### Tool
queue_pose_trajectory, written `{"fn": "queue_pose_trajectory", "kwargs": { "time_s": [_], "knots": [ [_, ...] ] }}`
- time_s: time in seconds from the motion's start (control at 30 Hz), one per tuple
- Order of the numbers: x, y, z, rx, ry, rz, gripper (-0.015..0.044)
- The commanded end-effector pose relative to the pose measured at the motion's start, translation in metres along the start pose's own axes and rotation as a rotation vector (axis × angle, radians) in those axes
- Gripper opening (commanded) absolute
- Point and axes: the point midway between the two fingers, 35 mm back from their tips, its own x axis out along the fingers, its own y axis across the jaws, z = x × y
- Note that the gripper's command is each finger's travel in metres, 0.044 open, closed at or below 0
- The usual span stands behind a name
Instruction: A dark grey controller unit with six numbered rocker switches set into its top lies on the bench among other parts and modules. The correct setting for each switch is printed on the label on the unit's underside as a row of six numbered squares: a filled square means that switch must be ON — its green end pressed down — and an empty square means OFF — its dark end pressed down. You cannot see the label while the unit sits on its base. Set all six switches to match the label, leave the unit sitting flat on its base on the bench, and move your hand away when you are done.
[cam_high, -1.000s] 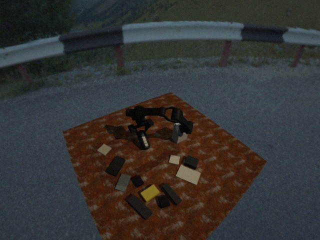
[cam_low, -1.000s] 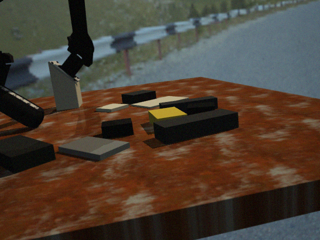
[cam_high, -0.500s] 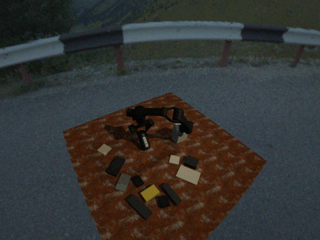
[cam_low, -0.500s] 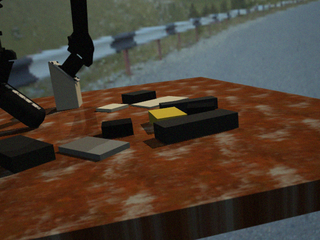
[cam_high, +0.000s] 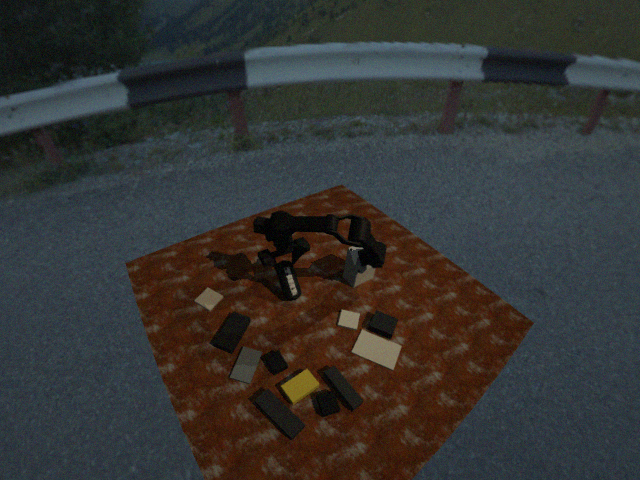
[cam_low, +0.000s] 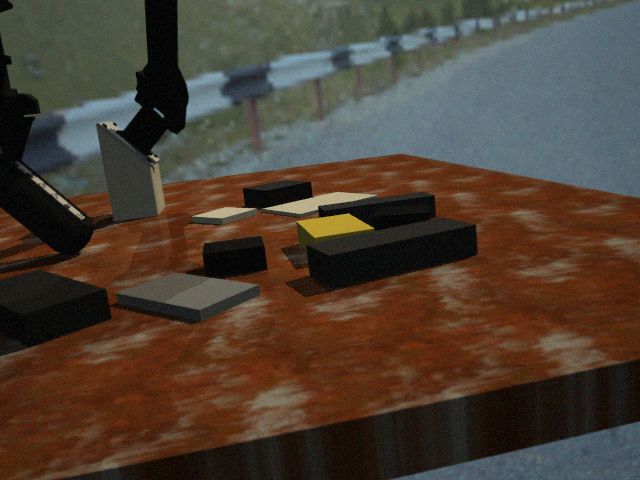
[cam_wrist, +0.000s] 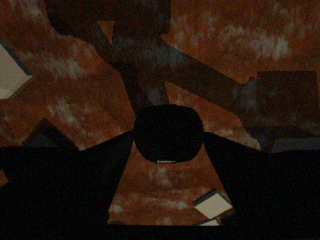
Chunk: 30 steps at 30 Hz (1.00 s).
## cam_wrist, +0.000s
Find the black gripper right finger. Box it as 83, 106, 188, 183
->
203, 132, 320, 225

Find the dark grey controller unit with green rocker switches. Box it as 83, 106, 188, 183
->
133, 104, 204, 164

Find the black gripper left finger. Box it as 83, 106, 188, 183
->
0, 131, 134, 224

